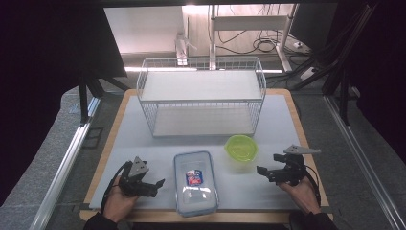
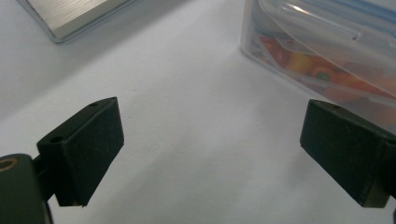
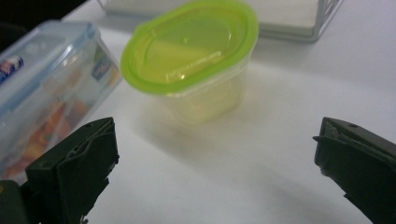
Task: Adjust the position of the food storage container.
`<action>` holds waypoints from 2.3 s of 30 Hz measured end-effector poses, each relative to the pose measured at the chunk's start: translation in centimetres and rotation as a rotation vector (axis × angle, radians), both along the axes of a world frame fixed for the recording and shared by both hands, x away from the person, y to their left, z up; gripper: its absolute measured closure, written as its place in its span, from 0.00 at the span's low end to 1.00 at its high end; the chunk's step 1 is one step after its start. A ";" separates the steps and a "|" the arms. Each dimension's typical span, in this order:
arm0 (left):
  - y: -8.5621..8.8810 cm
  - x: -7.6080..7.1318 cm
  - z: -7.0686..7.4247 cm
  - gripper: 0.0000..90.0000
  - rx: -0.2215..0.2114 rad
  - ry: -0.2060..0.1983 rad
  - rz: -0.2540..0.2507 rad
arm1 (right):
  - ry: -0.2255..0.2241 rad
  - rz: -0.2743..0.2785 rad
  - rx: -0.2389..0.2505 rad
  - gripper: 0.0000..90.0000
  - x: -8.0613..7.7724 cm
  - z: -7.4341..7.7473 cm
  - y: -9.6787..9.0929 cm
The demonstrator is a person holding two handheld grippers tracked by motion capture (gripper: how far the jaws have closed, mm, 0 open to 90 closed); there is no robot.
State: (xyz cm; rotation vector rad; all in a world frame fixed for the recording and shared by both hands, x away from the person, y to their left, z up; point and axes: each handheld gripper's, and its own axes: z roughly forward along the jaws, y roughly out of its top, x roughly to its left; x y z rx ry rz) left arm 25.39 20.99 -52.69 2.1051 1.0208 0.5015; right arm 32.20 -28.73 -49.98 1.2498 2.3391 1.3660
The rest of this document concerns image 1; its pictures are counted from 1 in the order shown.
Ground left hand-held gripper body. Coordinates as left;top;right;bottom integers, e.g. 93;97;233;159
119;156;158;197

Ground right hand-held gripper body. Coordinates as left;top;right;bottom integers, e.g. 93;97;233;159
270;144;322;187

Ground round container with green lid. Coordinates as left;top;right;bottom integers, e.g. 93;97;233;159
223;134;259;168

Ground clear rectangular lidded food container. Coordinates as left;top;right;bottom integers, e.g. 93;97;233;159
173;150;220;218

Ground white wire shelf rack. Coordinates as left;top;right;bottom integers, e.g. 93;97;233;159
136;56;267;139

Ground person's right hand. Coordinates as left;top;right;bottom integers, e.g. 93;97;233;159
277;176;322;216

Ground person's left hand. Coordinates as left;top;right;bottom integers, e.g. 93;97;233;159
102;176;140;223

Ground white table mat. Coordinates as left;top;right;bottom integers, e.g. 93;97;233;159
88;93;322;212

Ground white power strip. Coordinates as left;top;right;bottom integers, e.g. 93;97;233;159
299;66;318;81

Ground black metal stand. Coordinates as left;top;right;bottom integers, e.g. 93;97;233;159
79;71;130;126
320;3;379;127

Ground dark monitor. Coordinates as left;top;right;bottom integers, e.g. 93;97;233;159
288;3;339;52

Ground white cabinet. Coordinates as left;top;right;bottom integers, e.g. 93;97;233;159
102;6;187;55

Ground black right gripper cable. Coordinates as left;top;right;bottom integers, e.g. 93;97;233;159
304;164;322;206

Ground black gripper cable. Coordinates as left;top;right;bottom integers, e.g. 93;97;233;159
100;160;132;216
304;164;322;206

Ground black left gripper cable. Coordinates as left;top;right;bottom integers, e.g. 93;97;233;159
100;160;132;216

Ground aluminium rail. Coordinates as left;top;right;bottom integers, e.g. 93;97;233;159
323;95;406;230
29;96;102;230

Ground black floor cables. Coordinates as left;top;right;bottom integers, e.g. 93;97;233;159
216;30;312;57

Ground white desk frame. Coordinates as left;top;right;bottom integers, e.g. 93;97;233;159
208;4;300;73

